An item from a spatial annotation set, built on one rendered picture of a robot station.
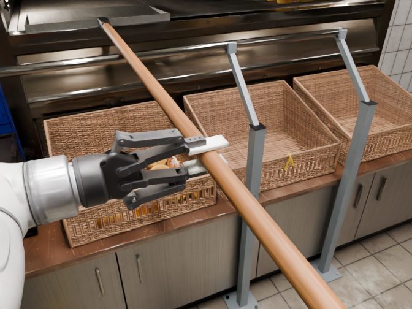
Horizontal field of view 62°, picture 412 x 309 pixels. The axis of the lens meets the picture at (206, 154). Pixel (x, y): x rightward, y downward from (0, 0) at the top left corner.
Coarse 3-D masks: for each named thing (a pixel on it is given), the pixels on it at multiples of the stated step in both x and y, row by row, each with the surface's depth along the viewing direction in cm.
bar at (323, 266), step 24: (168, 48) 110; (192, 48) 112; (216, 48) 116; (0, 72) 94; (24, 72) 96; (240, 72) 117; (360, 96) 131; (360, 120) 132; (360, 144) 136; (336, 216) 158; (336, 240) 166; (240, 264) 149; (312, 264) 183; (240, 288) 155
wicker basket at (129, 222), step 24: (48, 120) 139; (72, 120) 142; (96, 120) 146; (120, 120) 150; (168, 120) 160; (48, 144) 129; (72, 144) 145; (96, 144) 149; (192, 192) 128; (96, 216) 115; (120, 216) 120; (144, 216) 124; (168, 216) 129; (72, 240) 116; (96, 240) 120
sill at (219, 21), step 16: (192, 16) 150; (208, 16) 150; (224, 16) 151; (240, 16) 154; (256, 16) 157; (272, 16) 160; (288, 16) 163; (304, 16) 167; (16, 32) 125; (32, 32) 125; (48, 32) 127; (64, 32) 129; (80, 32) 131; (96, 32) 133; (128, 32) 138; (144, 32) 140
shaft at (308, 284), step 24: (120, 48) 102; (144, 72) 83; (168, 96) 72; (216, 168) 51; (240, 192) 46; (264, 216) 42; (264, 240) 40; (288, 240) 39; (288, 264) 37; (312, 288) 34
